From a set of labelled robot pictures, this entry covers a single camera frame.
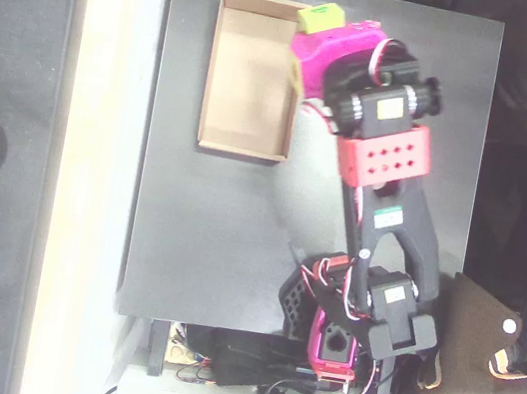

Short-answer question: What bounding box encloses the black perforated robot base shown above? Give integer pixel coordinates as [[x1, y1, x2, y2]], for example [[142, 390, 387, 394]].
[[271, 260, 328, 343]]

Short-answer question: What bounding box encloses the shallow cardboard box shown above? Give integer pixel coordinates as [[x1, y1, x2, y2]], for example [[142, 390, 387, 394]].
[[194, 0, 317, 165]]

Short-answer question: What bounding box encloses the black work board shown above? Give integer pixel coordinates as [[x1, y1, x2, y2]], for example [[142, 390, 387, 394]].
[[112, 0, 509, 370]]

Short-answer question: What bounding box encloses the brown fabric bag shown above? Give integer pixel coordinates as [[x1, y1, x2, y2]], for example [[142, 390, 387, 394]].
[[414, 267, 527, 394]]

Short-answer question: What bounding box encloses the yellow-green cube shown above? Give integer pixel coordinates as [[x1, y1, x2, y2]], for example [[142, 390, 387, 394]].
[[293, 0, 348, 40]]

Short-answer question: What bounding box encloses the small circuit board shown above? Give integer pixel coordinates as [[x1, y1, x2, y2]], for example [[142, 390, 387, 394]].
[[174, 363, 220, 388]]

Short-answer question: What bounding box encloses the black cable bundle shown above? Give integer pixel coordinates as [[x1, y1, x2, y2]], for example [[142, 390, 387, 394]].
[[204, 325, 323, 394]]

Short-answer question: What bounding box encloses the light wooden piece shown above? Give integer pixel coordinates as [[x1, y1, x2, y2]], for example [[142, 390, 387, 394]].
[[163, 335, 199, 368]]

